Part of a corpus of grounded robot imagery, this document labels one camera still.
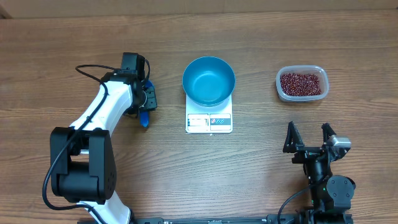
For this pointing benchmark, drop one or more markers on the white kitchen scale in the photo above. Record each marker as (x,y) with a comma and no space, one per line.
(209,120)

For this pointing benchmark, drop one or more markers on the blue bowl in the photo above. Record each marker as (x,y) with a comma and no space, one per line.
(208,81)

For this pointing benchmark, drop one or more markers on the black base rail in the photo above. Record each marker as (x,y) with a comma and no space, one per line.
(269,219)

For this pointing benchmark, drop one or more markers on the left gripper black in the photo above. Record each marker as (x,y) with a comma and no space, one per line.
(152,102)

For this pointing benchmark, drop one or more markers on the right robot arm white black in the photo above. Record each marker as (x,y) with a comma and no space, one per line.
(330,194)

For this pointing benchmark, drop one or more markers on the red beans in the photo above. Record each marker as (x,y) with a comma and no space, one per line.
(296,84)

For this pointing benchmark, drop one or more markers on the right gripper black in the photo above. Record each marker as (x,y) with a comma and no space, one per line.
(306,153)

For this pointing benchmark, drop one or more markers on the clear plastic container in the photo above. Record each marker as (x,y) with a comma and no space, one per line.
(303,69)

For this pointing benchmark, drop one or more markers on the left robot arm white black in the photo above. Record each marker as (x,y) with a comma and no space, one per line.
(82,172)

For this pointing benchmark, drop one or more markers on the blue plastic scoop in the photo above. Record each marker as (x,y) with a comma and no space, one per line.
(144,115)

